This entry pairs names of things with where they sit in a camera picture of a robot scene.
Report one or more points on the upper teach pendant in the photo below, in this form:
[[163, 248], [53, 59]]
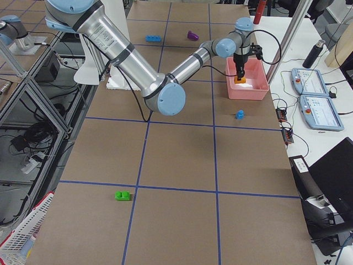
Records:
[[308, 81]]

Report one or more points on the black water bottle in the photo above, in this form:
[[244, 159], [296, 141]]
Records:
[[313, 54]]

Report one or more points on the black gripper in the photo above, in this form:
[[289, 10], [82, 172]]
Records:
[[239, 59]]

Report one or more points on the pink plastic box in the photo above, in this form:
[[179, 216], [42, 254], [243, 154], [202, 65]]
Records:
[[255, 86]]

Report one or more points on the white plastic basket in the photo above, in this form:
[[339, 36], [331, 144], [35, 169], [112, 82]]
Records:
[[16, 248]]

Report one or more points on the teach pendant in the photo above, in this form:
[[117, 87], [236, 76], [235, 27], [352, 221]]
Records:
[[308, 81], [319, 113]]

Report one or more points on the orange toy block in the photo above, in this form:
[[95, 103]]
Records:
[[239, 82]]

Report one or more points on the green toy block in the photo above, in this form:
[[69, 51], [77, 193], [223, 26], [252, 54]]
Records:
[[122, 195]]

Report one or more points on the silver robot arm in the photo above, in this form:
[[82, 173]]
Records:
[[162, 93], [12, 29]]

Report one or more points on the lower teach pendant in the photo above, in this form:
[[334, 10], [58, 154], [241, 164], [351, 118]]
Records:
[[319, 113]]

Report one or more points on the black laptop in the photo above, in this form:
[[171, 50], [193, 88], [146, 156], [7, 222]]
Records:
[[333, 175]]

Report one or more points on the small blue toy block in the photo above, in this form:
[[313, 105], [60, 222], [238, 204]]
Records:
[[240, 115]]

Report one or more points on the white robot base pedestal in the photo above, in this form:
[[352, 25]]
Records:
[[107, 37]]

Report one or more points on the aluminium frame post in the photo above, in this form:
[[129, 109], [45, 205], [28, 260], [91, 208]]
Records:
[[289, 35]]

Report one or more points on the long blue toy block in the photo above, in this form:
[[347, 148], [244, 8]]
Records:
[[153, 38]]

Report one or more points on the red cylinder bottle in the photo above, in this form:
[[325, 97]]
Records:
[[259, 11]]

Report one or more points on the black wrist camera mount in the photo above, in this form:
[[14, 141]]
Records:
[[256, 50]]

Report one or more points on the purple toy block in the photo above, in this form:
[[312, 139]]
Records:
[[192, 36]]

